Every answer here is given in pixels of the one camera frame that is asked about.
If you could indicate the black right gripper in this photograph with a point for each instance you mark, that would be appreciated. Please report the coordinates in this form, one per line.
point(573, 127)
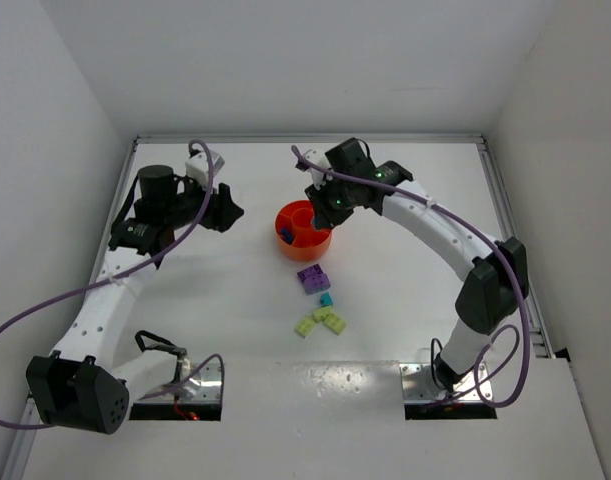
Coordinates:
point(323, 211)

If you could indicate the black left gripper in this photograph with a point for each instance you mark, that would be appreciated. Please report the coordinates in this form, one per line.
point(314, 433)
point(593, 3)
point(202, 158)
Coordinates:
point(220, 208)

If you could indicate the blue arch lego piece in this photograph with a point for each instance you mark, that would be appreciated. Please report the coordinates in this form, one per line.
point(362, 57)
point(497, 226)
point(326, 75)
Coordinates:
point(286, 236)

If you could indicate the teal lego block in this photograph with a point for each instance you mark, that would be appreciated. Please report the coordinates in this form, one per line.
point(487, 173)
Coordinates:
point(326, 300)

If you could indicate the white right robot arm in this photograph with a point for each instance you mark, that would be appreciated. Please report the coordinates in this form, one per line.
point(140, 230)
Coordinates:
point(493, 273)

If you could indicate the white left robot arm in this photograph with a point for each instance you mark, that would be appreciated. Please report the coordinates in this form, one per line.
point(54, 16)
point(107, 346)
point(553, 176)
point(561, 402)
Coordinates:
point(78, 385)

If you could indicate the orange round divided container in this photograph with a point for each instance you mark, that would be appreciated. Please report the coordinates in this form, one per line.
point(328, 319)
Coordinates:
point(309, 244)

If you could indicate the purple lego block stack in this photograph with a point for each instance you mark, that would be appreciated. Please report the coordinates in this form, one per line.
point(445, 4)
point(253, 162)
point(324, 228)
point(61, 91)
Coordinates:
point(313, 279)

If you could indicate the yellow-green lego middle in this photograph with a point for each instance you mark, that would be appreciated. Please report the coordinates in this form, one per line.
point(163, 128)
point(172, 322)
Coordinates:
point(321, 314)

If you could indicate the yellow-green lego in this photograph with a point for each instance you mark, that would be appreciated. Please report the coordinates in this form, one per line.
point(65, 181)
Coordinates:
point(335, 323)
point(305, 326)
point(321, 314)

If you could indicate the yellow-green lego right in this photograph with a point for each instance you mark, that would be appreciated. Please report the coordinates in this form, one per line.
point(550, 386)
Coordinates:
point(335, 323)

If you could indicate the yellow-green lego left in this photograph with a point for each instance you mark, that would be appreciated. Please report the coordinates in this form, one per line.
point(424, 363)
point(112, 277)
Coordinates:
point(305, 326)

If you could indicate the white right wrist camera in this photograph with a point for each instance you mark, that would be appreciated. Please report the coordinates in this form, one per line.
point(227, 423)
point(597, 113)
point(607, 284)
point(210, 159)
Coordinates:
point(314, 162)

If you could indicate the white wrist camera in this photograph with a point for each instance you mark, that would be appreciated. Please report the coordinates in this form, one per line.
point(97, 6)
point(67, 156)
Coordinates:
point(197, 167)
point(314, 162)

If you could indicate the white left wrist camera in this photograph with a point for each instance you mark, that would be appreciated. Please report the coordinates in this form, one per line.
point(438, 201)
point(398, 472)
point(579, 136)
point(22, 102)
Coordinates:
point(197, 167)

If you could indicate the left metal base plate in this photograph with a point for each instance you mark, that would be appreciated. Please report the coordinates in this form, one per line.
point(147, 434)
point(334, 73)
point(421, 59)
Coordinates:
point(204, 387)

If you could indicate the metal base plate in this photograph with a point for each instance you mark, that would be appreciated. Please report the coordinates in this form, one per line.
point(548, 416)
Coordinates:
point(419, 389)
point(204, 387)

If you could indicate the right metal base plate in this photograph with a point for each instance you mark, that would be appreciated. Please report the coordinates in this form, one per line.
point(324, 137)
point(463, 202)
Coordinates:
point(419, 389)

